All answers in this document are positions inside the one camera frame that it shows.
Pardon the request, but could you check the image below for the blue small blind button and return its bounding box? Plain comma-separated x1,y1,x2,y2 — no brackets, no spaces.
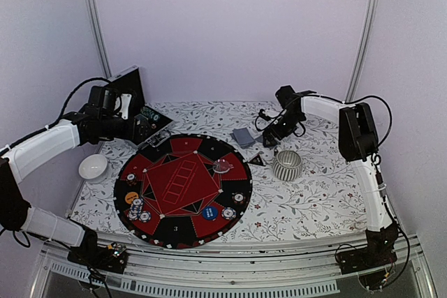
202,206,218,221

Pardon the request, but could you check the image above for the round red black poker mat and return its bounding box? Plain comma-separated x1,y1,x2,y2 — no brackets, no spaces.
114,134,253,249

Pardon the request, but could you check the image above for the right aluminium post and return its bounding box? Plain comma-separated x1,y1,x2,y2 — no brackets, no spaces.
345,0,379,102

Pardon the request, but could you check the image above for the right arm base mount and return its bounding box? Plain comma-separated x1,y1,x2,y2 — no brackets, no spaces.
335,244,397,291

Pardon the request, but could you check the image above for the spread blue chips pile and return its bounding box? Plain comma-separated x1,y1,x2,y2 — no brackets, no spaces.
127,198,144,221

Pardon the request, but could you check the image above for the aluminium front rail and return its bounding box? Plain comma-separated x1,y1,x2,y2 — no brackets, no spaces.
30,233,440,297

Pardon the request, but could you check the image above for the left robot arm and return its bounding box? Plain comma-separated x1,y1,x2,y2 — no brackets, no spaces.
1,72,152,271

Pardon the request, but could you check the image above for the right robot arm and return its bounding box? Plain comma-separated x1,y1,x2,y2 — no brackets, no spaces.
258,85,402,267

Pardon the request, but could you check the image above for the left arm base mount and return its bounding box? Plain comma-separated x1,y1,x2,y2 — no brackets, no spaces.
67,243,129,274

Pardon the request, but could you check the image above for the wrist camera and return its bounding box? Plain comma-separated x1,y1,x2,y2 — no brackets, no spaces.
118,93,133,120
258,109,276,121

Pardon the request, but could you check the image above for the black triangular all-in button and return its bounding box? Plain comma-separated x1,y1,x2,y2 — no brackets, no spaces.
248,153,265,166

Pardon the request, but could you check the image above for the clear acrylic dealer button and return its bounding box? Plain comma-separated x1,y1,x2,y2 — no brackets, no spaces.
212,158,233,174

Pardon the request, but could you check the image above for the aluminium poker chip case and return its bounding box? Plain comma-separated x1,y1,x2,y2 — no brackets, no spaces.
107,66,173,149

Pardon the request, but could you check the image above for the chip row in case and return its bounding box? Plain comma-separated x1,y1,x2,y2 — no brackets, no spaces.
140,106,161,123

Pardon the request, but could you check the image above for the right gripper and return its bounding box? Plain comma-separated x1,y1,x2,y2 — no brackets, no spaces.
263,111,303,147

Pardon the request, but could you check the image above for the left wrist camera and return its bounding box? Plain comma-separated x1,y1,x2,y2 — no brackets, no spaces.
118,93,133,120

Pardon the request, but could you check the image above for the aluminium post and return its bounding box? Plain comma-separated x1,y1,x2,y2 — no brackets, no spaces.
85,0,112,79
345,0,379,102

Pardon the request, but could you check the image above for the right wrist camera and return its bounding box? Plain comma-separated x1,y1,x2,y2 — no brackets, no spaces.
258,109,276,121

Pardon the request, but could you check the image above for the orange big blind button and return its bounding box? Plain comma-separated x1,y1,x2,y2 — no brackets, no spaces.
125,191,139,204

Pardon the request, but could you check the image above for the single blue white chip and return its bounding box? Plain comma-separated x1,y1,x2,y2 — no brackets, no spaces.
139,211,152,223

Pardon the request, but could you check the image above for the white ceramic bowl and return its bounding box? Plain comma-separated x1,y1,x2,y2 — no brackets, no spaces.
78,154,108,184

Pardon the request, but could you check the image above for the blue playing card deck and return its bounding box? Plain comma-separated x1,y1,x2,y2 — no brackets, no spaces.
232,128,255,149

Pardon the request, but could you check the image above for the blue white chip stack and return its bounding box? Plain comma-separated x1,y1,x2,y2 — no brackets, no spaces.
221,207,237,220

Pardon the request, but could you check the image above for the left aluminium post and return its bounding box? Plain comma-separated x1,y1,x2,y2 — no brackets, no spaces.
85,0,112,79

